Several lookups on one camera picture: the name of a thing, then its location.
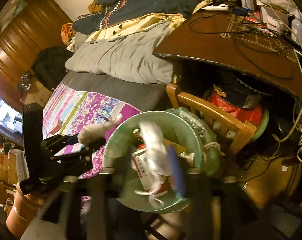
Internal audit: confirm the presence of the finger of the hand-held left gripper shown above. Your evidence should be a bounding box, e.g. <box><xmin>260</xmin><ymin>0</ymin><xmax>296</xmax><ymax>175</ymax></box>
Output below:
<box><xmin>42</xmin><ymin>134</ymin><xmax>79</xmax><ymax>153</ymax></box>
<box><xmin>51</xmin><ymin>139</ymin><xmax>107</xmax><ymax>177</ymax></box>

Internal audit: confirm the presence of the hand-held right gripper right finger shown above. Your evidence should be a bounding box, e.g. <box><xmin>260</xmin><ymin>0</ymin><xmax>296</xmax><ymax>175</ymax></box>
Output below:
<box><xmin>166</xmin><ymin>145</ymin><xmax>269</xmax><ymax>240</ymax></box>

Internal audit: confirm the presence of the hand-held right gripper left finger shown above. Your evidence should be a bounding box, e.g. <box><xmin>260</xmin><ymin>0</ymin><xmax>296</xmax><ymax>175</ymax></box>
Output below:
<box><xmin>37</xmin><ymin>143</ymin><xmax>136</xmax><ymax>240</ymax></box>

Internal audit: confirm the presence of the red white packaging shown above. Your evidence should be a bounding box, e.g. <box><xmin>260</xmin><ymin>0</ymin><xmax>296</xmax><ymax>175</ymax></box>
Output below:
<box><xmin>131</xmin><ymin>150</ymin><xmax>171</xmax><ymax>198</ymax></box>

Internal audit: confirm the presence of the white wrapper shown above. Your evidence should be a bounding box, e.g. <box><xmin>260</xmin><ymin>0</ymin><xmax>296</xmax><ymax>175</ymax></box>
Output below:
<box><xmin>135</xmin><ymin>121</ymin><xmax>175</xmax><ymax>208</ymax></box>

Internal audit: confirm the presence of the green plastic bin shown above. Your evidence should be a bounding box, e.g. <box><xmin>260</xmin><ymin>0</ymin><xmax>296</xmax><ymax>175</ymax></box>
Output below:
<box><xmin>102</xmin><ymin>110</ymin><xmax>220</xmax><ymax>213</ymax></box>

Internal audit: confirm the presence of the person's left forearm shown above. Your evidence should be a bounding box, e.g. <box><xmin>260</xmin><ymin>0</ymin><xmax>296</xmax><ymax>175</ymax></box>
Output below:
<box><xmin>5</xmin><ymin>181</ymin><xmax>48</xmax><ymax>230</ymax></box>

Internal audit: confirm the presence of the pink carton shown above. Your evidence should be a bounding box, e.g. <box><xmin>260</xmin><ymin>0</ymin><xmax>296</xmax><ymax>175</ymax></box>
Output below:
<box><xmin>50</xmin><ymin>120</ymin><xmax>63</xmax><ymax>134</ymax></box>

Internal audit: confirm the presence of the red printed cardboard box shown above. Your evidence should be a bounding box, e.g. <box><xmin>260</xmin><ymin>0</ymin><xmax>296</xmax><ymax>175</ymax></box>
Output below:
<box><xmin>0</xmin><ymin>150</ymin><xmax>19</xmax><ymax>183</ymax></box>

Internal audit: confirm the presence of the plain cardboard box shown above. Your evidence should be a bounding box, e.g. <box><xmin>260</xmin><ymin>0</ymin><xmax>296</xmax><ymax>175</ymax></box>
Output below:
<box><xmin>20</xmin><ymin>79</ymin><xmax>48</xmax><ymax>103</ymax></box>
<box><xmin>31</xmin><ymin>87</ymin><xmax>53</xmax><ymax>107</ymax></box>

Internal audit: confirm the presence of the clear plastic bin liner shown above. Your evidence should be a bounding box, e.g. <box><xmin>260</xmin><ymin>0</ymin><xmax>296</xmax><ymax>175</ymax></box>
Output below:
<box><xmin>166</xmin><ymin>107</ymin><xmax>220</xmax><ymax>175</ymax></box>

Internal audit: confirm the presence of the black plastic bag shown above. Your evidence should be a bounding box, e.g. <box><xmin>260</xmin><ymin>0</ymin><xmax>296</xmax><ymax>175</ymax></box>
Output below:
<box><xmin>17</xmin><ymin>71</ymin><xmax>35</xmax><ymax>93</ymax></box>

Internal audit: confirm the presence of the light wooden chair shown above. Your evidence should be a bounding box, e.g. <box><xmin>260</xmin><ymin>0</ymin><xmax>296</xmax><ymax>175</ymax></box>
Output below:
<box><xmin>165</xmin><ymin>82</ymin><xmax>257</xmax><ymax>155</ymax></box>

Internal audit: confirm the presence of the dark grey mattress sheet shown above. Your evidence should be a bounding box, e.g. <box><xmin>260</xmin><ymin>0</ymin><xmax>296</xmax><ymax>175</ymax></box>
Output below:
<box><xmin>60</xmin><ymin>70</ymin><xmax>168</xmax><ymax>110</ymax></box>

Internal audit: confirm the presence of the black jacket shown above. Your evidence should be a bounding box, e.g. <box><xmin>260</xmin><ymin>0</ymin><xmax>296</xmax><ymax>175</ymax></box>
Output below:
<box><xmin>31</xmin><ymin>46</ymin><xmax>74</xmax><ymax>90</ymax></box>

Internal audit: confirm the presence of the red bag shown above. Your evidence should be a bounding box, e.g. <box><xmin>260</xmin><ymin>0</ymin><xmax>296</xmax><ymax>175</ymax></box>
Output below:
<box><xmin>206</xmin><ymin>90</ymin><xmax>264</xmax><ymax>128</ymax></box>

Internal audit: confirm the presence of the black hat gold print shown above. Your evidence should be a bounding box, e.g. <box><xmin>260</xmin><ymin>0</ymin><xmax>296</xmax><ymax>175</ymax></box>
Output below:
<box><xmin>208</xmin><ymin>74</ymin><xmax>264</xmax><ymax>109</ymax></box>

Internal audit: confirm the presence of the green plastic basin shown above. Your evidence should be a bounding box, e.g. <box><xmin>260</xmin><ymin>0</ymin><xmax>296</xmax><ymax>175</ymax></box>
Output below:
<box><xmin>252</xmin><ymin>110</ymin><xmax>270</xmax><ymax>140</ymax></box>

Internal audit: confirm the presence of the grey duvet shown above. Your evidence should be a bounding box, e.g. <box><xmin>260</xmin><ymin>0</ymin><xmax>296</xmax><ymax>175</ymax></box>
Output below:
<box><xmin>65</xmin><ymin>21</ymin><xmax>181</xmax><ymax>84</ymax></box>

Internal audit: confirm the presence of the brown wooden wardrobe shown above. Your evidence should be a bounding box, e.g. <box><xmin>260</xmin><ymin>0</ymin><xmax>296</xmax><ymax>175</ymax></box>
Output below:
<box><xmin>0</xmin><ymin>0</ymin><xmax>74</xmax><ymax>105</ymax></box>

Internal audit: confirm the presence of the orange cloth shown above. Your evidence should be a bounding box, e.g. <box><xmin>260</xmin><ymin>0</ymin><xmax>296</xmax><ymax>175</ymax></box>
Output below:
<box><xmin>61</xmin><ymin>23</ymin><xmax>75</xmax><ymax>44</ymax></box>

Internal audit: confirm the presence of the dark wooden table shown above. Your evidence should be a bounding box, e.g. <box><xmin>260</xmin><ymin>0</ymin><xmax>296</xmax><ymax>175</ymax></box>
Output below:
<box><xmin>152</xmin><ymin>11</ymin><xmax>302</xmax><ymax>100</ymax></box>

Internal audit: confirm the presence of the cream patterned blanket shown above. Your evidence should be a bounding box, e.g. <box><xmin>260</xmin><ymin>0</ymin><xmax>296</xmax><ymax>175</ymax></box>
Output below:
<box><xmin>86</xmin><ymin>0</ymin><xmax>216</xmax><ymax>43</ymax></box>

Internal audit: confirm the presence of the navy patterned blanket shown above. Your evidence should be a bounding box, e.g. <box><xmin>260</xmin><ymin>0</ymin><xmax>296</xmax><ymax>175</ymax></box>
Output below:
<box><xmin>73</xmin><ymin>0</ymin><xmax>204</xmax><ymax>35</ymax></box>

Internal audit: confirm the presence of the white remote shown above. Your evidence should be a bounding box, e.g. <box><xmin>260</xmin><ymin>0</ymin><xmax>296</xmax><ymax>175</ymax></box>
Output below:
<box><xmin>203</xmin><ymin>4</ymin><xmax>230</xmax><ymax>12</ymax></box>

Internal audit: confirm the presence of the white box red label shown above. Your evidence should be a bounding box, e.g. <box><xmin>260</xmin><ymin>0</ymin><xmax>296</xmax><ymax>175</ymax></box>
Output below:
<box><xmin>260</xmin><ymin>5</ymin><xmax>290</xmax><ymax>34</ymax></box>

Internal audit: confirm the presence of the white plastic bottle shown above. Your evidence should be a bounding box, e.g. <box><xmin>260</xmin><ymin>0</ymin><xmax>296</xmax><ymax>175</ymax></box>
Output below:
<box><xmin>291</xmin><ymin>19</ymin><xmax>302</xmax><ymax>47</ymax></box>

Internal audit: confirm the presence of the beige rope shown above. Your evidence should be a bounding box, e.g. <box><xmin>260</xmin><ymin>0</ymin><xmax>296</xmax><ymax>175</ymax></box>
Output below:
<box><xmin>202</xmin><ymin>141</ymin><xmax>225</xmax><ymax>158</ymax></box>

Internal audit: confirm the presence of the black cable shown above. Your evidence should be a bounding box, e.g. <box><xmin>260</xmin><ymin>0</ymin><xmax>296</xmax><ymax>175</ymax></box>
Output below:
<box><xmin>188</xmin><ymin>14</ymin><xmax>294</xmax><ymax>79</ymax></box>

